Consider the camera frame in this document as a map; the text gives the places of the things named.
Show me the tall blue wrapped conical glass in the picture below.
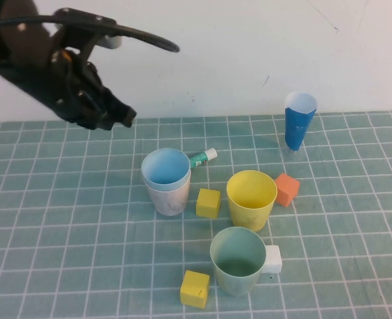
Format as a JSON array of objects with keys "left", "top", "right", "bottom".
[{"left": 283, "top": 92, "right": 318, "bottom": 157}]

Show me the pink plastic cup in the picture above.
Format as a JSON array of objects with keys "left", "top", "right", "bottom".
[{"left": 144, "top": 169, "right": 192, "bottom": 217}]

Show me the green plastic cup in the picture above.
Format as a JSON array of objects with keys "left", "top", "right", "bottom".
[{"left": 209, "top": 226, "right": 267, "bottom": 296}]

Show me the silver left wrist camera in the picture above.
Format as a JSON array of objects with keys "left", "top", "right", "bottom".
[{"left": 102, "top": 34, "right": 122, "bottom": 49}]

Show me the yellow foam cube with crack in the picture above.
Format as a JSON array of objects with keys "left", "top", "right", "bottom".
[{"left": 179, "top": 269, "right": 211, "bottom": 308}]

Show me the green checked tablecloth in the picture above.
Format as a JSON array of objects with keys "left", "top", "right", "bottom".
[{"left": 0, "top": 111, "right": 392, "bottom": 319}]

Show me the orange foam cube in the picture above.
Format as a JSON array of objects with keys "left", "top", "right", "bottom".
[{"left": 274, "top": 172, "right": 300, "bottom": 208}]

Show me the black left camera mount bracket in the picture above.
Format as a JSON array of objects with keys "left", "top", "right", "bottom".
[{"left": 52, "top": 7, "right": 118, "bottom": 36}]

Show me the white foam cube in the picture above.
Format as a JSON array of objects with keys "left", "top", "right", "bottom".
[{"left": 261, "top": 245, "right": 282, "bottom": 274}]

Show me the yellow plastic cup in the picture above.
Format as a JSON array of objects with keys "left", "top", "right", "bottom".
[{"left": 225, "top": 169, "right": 278, "bottom": 233}]

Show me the green and white glue stick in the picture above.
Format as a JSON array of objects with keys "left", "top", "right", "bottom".
[{"left": 189, "top": 148, "right": 218, "bottom": 168}]

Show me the black left camera cable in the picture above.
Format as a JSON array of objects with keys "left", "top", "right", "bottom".
[{"left": 0, "top": 13, "right": 181, "bottom": 53}]

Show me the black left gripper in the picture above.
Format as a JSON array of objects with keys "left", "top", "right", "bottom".
[{"left": 0, "top": 28, "right": 138, "bottom": 131}]

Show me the light blue plastic cup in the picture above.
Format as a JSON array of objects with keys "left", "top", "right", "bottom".
[{"left": 141, "top": 148, "right": 192, "bottom": 193}]

